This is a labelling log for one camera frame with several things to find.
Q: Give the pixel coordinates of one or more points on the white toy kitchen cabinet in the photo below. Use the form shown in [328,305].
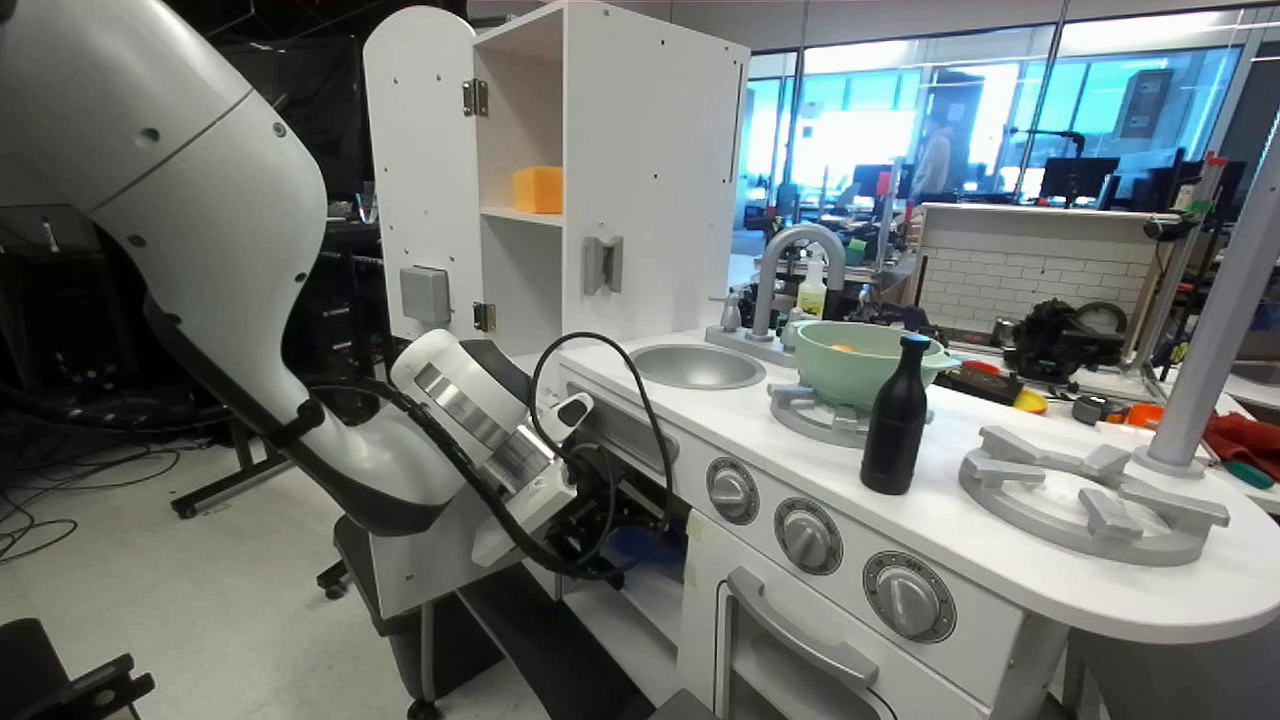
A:
[654,134]

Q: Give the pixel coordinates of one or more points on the gray metal pole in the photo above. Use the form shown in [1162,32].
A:
[1220,305]

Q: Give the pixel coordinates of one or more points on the gray bare burner grate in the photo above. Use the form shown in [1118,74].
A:
[1072,509]

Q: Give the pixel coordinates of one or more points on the gray burner grate under bowl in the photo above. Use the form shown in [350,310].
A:
[807,418]

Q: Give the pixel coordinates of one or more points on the black bottle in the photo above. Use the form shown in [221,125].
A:
[893,432]

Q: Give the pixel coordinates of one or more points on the white brick pattern partition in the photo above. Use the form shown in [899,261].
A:
[1027,266]

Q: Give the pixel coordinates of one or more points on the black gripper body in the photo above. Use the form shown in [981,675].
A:
[599,514]

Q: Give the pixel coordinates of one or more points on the light green bowl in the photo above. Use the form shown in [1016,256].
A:
[861,367]

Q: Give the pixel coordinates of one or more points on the small yellow soap dispenser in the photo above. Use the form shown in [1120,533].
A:
[812,296]

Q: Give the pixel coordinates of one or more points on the black bag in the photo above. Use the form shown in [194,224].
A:
[1066,343]

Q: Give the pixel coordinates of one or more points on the gray office chair under kitchen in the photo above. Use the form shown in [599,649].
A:
[440,666]

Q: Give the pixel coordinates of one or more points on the gray toy phone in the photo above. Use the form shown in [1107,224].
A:
[601,266]

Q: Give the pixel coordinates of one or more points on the gray toy faucet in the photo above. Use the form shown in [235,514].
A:
[797,239]

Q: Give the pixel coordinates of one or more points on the dark monitor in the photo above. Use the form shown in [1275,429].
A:
[313,67]

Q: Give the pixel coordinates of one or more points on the red cloth item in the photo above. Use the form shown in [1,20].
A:
[1242,441]

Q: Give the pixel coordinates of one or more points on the black and yellow tool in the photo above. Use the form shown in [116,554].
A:
[994,384]

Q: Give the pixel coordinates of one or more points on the tall white cabinet door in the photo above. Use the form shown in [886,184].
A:
[420,146]

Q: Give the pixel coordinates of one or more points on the orange sponge block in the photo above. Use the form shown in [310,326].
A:
[538,195]

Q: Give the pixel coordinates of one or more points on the gray stove knob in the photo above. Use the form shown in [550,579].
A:
[732,491]
[909,598]
[810,536]

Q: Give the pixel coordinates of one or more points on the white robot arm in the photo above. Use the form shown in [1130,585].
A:
[174,200]

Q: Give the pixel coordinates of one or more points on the black desk stand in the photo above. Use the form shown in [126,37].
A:
[214,496]

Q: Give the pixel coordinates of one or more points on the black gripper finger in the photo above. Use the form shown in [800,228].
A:
[651,514]

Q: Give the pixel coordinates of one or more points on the black chair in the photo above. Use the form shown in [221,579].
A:
[52,681]

